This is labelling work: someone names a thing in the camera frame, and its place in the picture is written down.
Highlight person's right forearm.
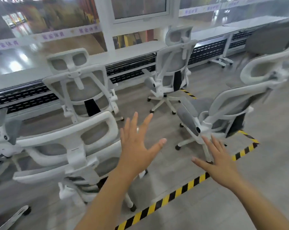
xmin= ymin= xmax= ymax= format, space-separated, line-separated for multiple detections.
xmin=227 ymin=178 xmax=289 ymax=230

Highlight person's right hand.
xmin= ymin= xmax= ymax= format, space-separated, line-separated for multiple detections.
xmin=191 ymin=135 xmax=239 ymax=190

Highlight person's left hand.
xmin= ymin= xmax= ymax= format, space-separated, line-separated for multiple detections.
xmin=120 ymin=112 xmax=167 ymax=176

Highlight yellow black floor tape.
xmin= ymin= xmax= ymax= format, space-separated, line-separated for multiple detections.
xmin=114 ymin=130 xmax=260 ymax=230
xmin=180 ymin=88 xmax=198 ymax=100

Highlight long white desk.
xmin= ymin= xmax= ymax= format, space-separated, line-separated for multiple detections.
xmin=0 ymin=40 xmax=169 ymax=94
xmin=191 ymin=15 xmax=289 ymax=68

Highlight white printed window strip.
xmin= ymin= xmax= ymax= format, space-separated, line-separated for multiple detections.
xmin=179 ymin=0 xmax=262 ymax=17
xmin=0 ymin=23 xmax=102 ymax=52

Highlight person's left forearm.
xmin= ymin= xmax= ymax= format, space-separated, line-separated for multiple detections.
xmin=74 ymin=165 xmax=136 ymax=230

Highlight black perforated cable tray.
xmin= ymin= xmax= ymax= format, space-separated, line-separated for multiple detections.
xmin=188 ymin=25 xmax=267 ymax=65
xmin=0 ymin=54 xmax=157 ymax=115

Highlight white window frame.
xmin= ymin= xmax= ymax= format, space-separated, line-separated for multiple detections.
xmin=94 ymin=0 xmax=182 ymax=52

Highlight white mesh office chair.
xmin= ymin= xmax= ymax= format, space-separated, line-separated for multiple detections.
xmin=0 ymin=189 xmax=32 ymax=230
xmin=175 ymin=46 xmax=289 ymax=164
xmin=0 ymin=107 xmax=24 ymax=188
xmin=12 ymin=111 xmax=148 ymax=212
xmin=42 ymin=47 xmax=125 ymax=125
xmin=142 ymin=25 xmax=198 ymax=115

